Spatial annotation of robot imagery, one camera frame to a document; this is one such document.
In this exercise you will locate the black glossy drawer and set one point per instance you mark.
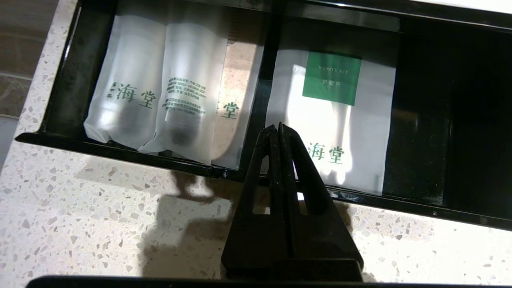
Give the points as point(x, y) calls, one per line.
point(424, 160)

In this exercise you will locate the frosted vanity kit packet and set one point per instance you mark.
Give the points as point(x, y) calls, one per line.
point(360, 140)

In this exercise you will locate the frosted packet green characters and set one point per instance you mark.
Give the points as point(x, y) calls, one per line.
point(236, 88)
point(128, 72)

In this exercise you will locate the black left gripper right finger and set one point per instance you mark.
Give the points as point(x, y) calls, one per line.
point(324, 240)

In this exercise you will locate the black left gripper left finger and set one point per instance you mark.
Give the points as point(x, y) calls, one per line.
point(248, 240)

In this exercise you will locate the frosted packet small print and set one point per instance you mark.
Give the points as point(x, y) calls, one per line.
point(192, 72)

